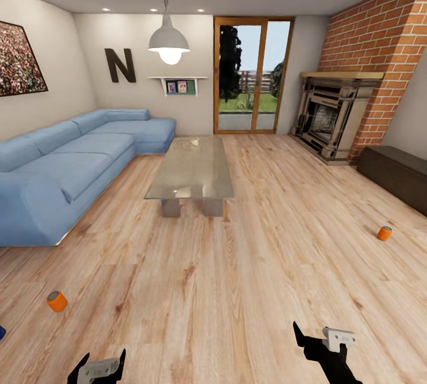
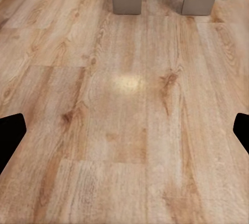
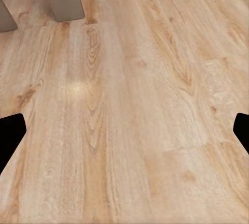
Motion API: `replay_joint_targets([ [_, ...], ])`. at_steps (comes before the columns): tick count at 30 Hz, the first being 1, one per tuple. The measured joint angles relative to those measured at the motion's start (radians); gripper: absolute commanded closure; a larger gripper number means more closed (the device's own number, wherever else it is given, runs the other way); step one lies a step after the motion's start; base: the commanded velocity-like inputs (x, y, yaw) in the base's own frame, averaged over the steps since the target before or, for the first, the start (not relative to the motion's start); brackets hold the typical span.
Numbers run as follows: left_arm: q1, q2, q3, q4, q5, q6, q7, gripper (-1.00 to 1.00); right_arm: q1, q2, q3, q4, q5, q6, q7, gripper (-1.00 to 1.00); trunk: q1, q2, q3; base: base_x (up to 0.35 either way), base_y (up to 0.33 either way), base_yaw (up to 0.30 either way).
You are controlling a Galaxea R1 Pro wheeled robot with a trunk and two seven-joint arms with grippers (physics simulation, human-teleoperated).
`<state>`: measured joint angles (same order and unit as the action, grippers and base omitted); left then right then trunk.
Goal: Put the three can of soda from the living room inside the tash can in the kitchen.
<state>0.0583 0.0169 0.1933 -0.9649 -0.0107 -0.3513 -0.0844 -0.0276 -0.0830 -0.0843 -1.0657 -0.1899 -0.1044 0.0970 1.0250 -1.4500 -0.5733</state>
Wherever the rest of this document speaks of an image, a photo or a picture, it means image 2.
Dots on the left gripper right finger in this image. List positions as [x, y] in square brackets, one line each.
[241, 129]

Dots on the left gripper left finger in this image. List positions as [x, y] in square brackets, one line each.
[12, 131]

